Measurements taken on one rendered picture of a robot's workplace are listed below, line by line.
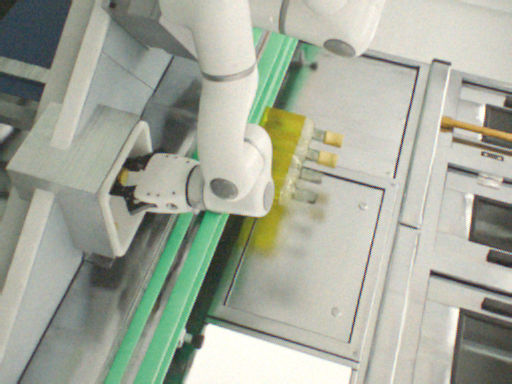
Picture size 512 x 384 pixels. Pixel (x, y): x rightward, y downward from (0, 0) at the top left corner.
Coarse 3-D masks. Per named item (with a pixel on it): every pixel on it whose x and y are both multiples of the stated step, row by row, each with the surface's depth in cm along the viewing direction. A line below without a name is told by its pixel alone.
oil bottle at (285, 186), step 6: (276, 174) 146; (282, 174) 146; (276, 180) 145; (282, 180) 145; (288, 180) 145; (294, 180) 146; (276, 186) 144; (282, 186) 144; (288, 186) 144; (294, 186) 145; (276, 192) 144; (282, 192) 144; (288, 192) 144; (294, 192) 145; (276, 198) 145; (282, 198) 145; (288, 198) 145; (282, 204) 147
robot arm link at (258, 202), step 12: (252, 132) 107; (264, 132) 108; (252, 144) 105; (264, 144) 107; (264, 156) 106; (264, 168) 108; (264, 180) 109; (204, 192) 111; (252, 192) 108; (264, 192) 109; (204, 204) 112; (216, 204) 111; (228, 204) 110; (240, 204) 109; (252, 204) 108; (264, 204) 109
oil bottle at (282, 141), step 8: (264, 128) 154; (272, 136) 153; (280, 136) 153; (288, 136) 153; (296, 136) 153; (272, 144) 152; (280, 144) 152; (288, 144) 152; (296, 144) 152; (304, 144) 152; (288, 152) 151; (296, 152) 151; (304, 152) 152; (304, 160) 153
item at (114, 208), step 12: (132, 132) 113; (144, 132) 117; (132, 144) 111; (144, 144) 120; (120, 156) 109; (132, 156) 123; (108, 180) 106; (132, 180) 130; (108, 204) 108; (120, 204) 128; (108, 216) 109; (120, 216) 126; (132, 216) 127; (108, 228) 113; (120, 228) 125; (132, 228) 125; (120, 240) 123; (120, 252) 120
